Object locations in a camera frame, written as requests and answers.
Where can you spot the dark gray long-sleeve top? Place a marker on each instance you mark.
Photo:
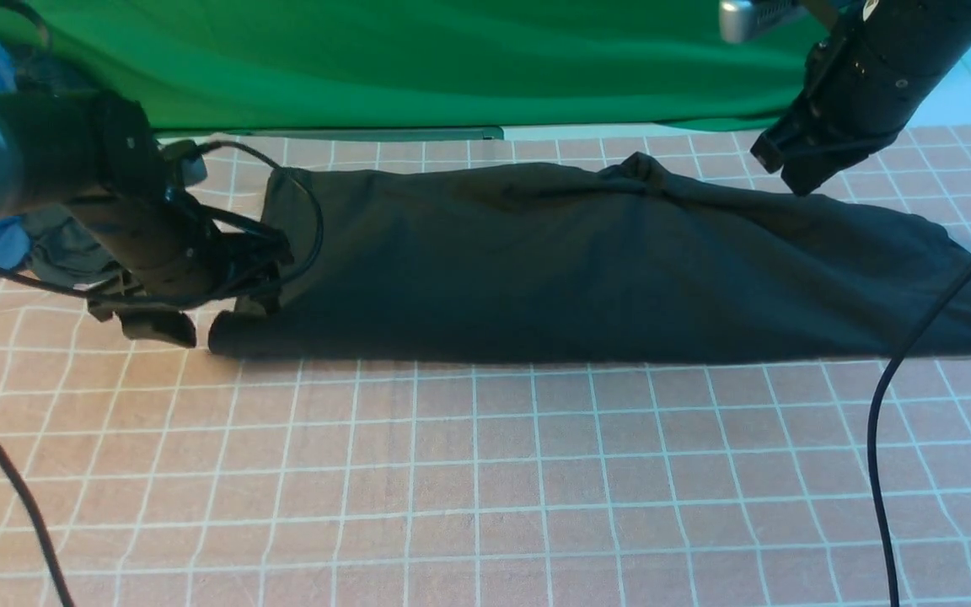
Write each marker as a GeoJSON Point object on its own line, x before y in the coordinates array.
{"type": "Point", "coordinates": [546, 263]}

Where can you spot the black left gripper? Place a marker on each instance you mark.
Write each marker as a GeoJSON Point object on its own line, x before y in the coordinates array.
{"type": "Point", "coordinates": [171, 249]}

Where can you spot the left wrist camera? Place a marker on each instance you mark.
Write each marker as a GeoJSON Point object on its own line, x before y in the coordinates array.
{"type": "Point", "coordinates": [185, 163]}

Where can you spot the gray right robot arm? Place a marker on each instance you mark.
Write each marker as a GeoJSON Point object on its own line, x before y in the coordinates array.
{"type": "Point", "coordinates": [863, 82]}

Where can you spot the dark gray crumpled garment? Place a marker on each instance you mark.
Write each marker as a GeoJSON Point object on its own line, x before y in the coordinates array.
{"type": "Point", "coordinates": [61, 252]}

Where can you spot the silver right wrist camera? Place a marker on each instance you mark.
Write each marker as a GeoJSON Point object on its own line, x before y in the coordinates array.
{"type": "Point", "coordinates": [743, 21]}

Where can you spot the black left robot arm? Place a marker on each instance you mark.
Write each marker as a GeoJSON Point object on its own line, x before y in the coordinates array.
{"type": "Point", "coordinates": [96, 155]}

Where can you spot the gray backdrop base bar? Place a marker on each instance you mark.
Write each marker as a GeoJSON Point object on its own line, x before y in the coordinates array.
{"type": "Point", "coordinates": [426, 134]}

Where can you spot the green backdrop cloth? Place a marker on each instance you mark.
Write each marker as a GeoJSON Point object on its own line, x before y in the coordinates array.
{"type": "Point", "coordinates": [218, 65]}

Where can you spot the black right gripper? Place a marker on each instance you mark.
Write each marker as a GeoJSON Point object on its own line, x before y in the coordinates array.
{"type": "Point", "coordinates": [882, 61]}

